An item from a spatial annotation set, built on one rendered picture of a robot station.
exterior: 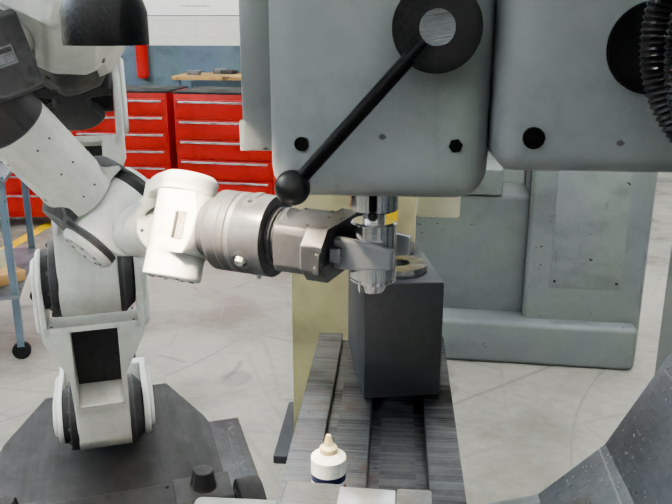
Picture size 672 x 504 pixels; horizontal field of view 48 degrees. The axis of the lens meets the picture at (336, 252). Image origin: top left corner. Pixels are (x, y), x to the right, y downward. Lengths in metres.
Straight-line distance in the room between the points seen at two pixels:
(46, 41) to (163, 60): 9.15
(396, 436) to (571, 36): 0.65
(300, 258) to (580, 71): 0.31
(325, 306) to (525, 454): 0.88
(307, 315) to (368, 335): 1.52
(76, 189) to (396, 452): 0.55
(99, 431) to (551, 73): 1.24
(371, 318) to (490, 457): 1.73
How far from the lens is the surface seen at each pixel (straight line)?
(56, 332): 1.47
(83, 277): 1.41
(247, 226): 0.79
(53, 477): 1.73
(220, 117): 5.41
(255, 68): 0.74
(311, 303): 2.65
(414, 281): 1.14
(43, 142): 1.03
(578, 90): 0.64
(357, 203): 0.75
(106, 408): 1.60
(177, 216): 0.84
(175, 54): 10.13
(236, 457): 2.03
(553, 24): 0.63
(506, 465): 2.79
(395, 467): 1.03
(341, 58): 0.65
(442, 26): 0.61
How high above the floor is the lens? 1.46
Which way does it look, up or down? 17 degrees down
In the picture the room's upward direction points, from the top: straight up
